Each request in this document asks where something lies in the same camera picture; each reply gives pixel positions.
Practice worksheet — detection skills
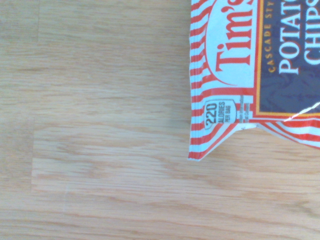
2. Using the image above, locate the red striped potato chip bag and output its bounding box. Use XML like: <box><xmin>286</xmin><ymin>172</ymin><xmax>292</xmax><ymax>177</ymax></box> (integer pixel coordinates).
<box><xmin>187</xmin><ymin>0</ymin><xmax>320</xmax><ymax>162</ymax></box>

